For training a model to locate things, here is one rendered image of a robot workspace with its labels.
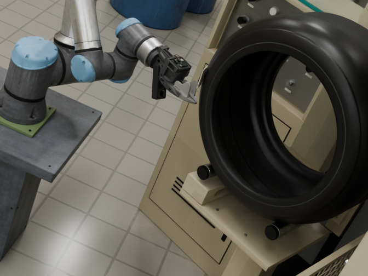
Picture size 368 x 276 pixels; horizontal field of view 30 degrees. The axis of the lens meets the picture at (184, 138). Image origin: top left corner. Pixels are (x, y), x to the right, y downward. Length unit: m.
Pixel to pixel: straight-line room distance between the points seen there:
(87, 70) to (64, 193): 1.14
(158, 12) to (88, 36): 2.91
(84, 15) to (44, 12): 2.62
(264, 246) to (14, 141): 0.94
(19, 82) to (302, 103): 1.06
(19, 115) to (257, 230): 0.94
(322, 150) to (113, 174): 1.49
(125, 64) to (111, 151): 1.37
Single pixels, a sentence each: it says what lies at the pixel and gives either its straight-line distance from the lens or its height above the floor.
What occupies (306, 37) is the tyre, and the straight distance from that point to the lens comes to 1.78.
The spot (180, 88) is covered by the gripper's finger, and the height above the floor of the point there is 1.03.
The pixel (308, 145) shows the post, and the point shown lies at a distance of 2.26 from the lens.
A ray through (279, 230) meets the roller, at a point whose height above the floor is 0.92.
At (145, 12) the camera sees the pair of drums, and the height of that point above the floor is 0.11.
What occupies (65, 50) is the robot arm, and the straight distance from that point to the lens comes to 2.49.
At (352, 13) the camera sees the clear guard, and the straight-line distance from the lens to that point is 2.53.
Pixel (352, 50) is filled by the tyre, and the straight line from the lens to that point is 1.77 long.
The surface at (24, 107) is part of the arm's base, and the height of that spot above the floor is 0.68.
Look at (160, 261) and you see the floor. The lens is 3.09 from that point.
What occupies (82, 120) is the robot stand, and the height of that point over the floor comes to 0.60.
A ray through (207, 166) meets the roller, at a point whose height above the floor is 0.92.
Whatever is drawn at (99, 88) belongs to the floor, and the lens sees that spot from 4.14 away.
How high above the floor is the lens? 1.99
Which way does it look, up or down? 30 degrees down
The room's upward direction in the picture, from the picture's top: 23 degrees clockwise
